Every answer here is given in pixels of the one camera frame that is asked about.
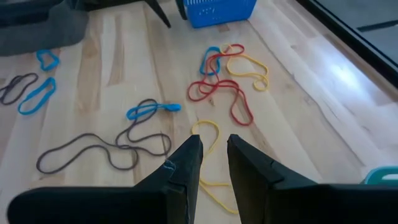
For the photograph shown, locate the blue rubber band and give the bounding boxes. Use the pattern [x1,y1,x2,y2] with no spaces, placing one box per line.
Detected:
[17,77,57,116]
[199,45,222,76]
[126,102,182,121]
[35,49,60,72]

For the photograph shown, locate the clear grey plastic bin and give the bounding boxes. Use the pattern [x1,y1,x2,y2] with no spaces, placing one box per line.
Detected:
[0,0,90,57]

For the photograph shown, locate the long yellow rubber band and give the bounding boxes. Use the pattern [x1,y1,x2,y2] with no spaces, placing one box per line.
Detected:
[191,119,239,215]

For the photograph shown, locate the teal plastic basket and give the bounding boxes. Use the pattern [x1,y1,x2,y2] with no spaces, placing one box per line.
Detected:
[363,166,398,187]

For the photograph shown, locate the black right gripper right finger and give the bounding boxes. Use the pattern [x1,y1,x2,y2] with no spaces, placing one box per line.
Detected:
[226,134,398,224]

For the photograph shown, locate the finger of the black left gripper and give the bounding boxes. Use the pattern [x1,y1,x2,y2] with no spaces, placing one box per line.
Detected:
[175,0,188,21]
[143,0,172,29]

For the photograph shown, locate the long red rubber band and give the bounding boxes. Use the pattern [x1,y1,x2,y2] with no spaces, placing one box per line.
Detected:
[187,79,255,127]

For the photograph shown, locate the blue plastic basket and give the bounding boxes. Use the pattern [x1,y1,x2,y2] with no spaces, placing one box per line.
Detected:
[182,0,258,29]

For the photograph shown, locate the long black rubber band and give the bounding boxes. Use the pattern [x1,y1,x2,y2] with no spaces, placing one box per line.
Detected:
[35,133,140,175]

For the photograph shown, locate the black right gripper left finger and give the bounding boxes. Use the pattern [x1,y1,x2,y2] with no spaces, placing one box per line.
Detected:
[6,134,204,224]

